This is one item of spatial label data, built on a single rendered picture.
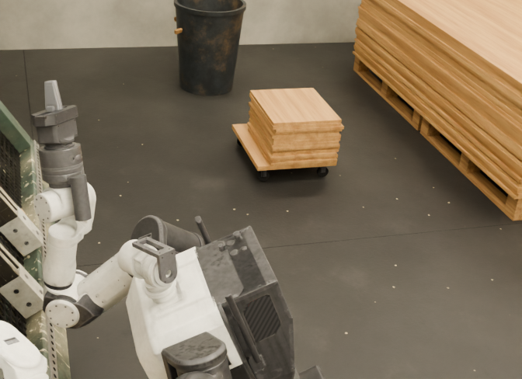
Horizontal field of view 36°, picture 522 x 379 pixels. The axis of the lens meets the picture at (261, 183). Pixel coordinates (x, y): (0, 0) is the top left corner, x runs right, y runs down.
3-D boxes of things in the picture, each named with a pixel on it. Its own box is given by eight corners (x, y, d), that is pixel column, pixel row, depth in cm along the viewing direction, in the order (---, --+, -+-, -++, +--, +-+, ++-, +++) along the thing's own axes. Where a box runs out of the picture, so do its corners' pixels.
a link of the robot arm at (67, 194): (67, 158, 177) (74, 207, 180) (25, 168, 170) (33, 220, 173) (99, 163, 170) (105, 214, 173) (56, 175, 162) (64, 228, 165)
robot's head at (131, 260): (154, 265, 160) (137, 232, 155) (186, 281, 153) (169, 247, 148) (130, 286, 157) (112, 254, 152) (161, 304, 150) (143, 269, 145)
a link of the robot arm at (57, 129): (88, 104, 173) (95, 158, 176) (49, 105, 176) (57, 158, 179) (57, 115, 161) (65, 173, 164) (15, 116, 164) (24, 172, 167)
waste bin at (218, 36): (248, 97, 598) (255, 12, 567) (177, 100, 582) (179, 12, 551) (230, 71, 643) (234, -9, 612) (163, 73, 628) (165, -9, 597)
